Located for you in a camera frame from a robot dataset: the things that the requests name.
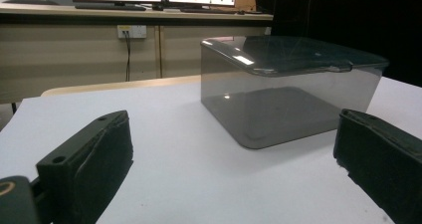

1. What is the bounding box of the transparent grey box lid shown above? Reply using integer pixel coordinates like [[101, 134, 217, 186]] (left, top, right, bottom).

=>
[[200, 35, 390, 78]]

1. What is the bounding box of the black power cable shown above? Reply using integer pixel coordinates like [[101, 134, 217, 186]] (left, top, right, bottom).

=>
[[123, 31, 132, 83]]

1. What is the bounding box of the black keyboard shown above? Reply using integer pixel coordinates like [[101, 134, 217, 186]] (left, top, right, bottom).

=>
[[74, 2, 147, 12], [180, 7, 238, 15]]

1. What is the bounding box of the white wall socket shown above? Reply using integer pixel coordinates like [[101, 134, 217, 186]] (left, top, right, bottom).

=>
[[116, 25, 147, 40]]

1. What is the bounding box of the black curtain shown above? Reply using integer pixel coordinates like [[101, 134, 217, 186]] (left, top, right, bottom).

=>
[[255, 0, 422, 88]]

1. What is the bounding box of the white table sheet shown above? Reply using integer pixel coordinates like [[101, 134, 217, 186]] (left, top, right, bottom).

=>
[[0, 76, 422, 224]]

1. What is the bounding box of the dark flat pad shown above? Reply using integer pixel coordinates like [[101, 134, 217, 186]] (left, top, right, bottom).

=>
[[2, 0, 60, 6]]

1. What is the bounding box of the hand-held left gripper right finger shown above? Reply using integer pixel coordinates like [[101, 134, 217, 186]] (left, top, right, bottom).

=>
[[332, 109, 422, 224]]

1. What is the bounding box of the transparent grey plastic box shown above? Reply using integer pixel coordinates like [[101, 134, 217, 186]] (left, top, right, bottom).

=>
[[200, 44, 385, 150]]

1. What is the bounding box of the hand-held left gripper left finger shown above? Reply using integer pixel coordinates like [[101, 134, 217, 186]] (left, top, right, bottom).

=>
[[35, 110, 134, 224]]

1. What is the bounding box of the beige wooden desk cabinet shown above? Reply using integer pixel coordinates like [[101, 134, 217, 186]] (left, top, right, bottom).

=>
[[0, 3, 274, 105]]

